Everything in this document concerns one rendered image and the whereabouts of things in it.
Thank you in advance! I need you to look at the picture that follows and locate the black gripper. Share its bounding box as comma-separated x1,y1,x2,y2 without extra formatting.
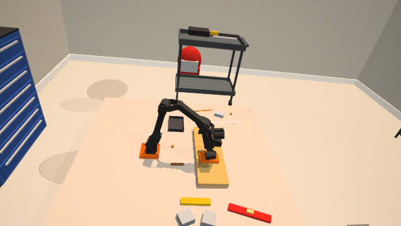
203,140,216,160

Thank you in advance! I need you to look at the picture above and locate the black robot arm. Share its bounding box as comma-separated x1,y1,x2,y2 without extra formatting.
144,98,225,155

